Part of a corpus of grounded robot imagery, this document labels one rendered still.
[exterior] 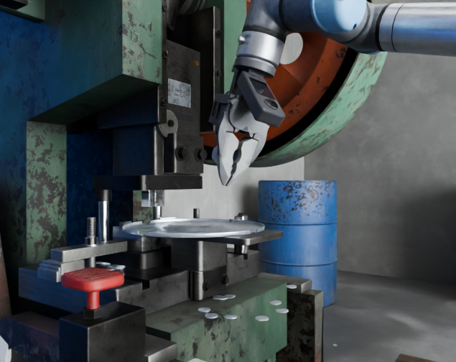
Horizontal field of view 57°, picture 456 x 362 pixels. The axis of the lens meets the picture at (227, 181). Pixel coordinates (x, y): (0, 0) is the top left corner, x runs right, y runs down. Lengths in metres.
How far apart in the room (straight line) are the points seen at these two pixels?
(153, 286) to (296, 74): 0.70
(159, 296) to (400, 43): 0.58
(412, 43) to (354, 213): 3.53
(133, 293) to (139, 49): 0.42
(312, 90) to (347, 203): 3.15
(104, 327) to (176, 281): 0.28
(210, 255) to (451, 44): 0.54
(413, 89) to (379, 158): 0.67
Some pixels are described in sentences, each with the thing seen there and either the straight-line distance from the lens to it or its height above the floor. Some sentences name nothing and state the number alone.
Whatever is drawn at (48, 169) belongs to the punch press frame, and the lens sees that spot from 1.00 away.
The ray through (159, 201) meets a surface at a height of 0.83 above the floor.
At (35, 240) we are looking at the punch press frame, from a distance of 0.99.
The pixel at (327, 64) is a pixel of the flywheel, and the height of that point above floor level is 1.17.
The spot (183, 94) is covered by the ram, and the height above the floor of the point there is 1.06.
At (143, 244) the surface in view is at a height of 0.75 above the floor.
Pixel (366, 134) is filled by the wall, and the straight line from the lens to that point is 4.17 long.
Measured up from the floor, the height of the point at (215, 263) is 0.71.
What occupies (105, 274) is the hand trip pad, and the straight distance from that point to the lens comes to 0.57.
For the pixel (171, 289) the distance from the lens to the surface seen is 0.81.
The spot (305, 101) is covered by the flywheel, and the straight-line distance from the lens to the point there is 1.12.
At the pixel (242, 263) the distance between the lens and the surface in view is 0.99.
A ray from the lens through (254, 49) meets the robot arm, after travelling 0.71.
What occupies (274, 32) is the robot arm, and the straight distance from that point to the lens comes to 0.72.
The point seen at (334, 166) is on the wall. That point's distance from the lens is 4.25.
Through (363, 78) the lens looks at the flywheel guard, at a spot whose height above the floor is 1.13.
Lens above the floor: 0.88
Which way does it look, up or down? level
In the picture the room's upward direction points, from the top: straight up
